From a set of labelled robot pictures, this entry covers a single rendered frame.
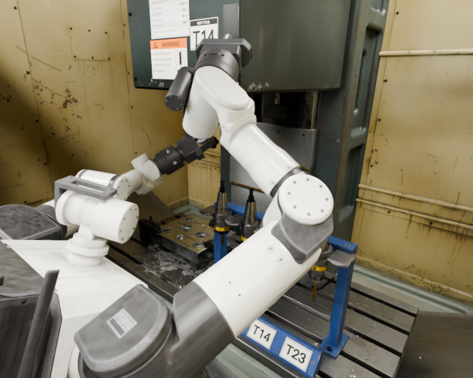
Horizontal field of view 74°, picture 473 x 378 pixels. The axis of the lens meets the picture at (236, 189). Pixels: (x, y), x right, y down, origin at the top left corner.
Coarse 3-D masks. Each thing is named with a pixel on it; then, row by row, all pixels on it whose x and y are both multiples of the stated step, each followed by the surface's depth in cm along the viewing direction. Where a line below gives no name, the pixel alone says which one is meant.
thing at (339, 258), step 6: (336, 252) 79; (342, 252) 79; (330, 258) 76; (336, 258) 76; (342, 258) 76; (348, 258) 76; (354, 258) 77; (336, 264) 74; (342, 264) 74; (348, 264) 74
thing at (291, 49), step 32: (128, 0) 94; (192, 0) 79; (224, 0) 73; (256, 0) 74; (288, 0) 84; (320, 0) 97; (256, 32) 77; (288, 32) 88; (320, 32) 102; (192, 64) 84; (256, 64) 80; (288, 64) 92; (320, 64) 107
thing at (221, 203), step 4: (224, 192) 96; (220, 196) 96; (224, 196) 96; (220, 200) 96; (224, 200) 96; (216, 204) 97; (220, 204) 96; (224, 204) 96; (216, 208) 97; (220, 208) 96; (224, 208) 96; (228, 208) 98; (216, 212) 97; (220, 212) 96; (224, 212) 97; (228, 212) 98
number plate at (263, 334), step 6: (252, 324) 92; (258, 324) 91; (264, 324) 90; (252, 330) 91; (258, 330) 90; (264, 330) 90; (270, 330) 89; (252, 336) 90; (258, 336) 90; (264, 336) 89; (270, 336) 88; (258, 342) 89; (264, 342) 88; (270, 342) 87
